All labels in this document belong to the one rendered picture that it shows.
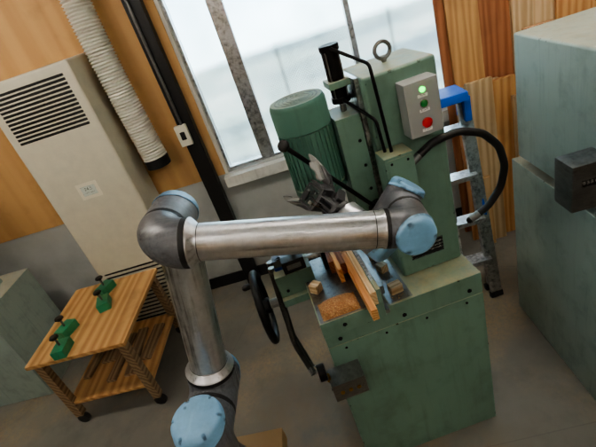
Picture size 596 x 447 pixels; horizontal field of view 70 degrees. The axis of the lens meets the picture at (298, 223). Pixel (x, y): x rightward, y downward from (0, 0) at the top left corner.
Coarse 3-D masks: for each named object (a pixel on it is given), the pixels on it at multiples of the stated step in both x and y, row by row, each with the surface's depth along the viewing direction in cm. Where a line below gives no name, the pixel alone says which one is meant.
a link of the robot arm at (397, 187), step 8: (400, 176) 106; (392, 184) 103; (400, 184) 101; (408, 184) 101; (416, 184) 106; (384, 192) 105; (392, 192) 102; (400, 192) 100; (408, 192) 100; (416, 192) 100; (424, 192) 102; (384, 200) 103; (392, 200) 99; (376, 208) 106
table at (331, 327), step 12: (312, 264) 159; (324, 276) 151; (336, 276) 149; (348, 276) 147; (324, 288) 145; (336, 288) 143; (348, 288) 142; (288, 300) 151; (300, 300) 152; (312, 300) 142; (324, 300) 140; (360, 300) 135; (360, 312) 132; (384, 312) 133; (324, 324) 131; (336, 324) 132; (348, 324) 133; (360, 324) 134; (324, 336) 133
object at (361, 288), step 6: (342, 252) 157; (348, 258) 149; (348, 264) 146; (348, 270) 146; (354, 270) 143; (354, 276) 140; (354, 282) 141; (360, 282) 136; (360, 288) 134; (360, 294) 136; (366, 294) 130; (366, 300) 128; (366, 306) 130; (372, 306) 125; (372, 312) 124; (378, 312) 125; (372, 318) 126; (378, 318) 126
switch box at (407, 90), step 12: (396, 84) 120; (408, 84) 116; (420, 84) 116; (432, 84) 117; (408, 96) 117; (432, 96) 118; (408, 108) 119; (420, 108) 119; (432, 108) 120; (408, 120) 121; (420, 120) 121; (408, 132) 124; (420, 132) 122; (432, 132) 123
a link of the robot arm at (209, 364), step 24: (168, 192) 107; (192, 216) 106; (192, 288) 112; (192, 312) 115; (192, 336) 119; (216, 336) 123; (192, 360) 124; (216, 360) 125; (192, 384) 126; (216, 384) 126
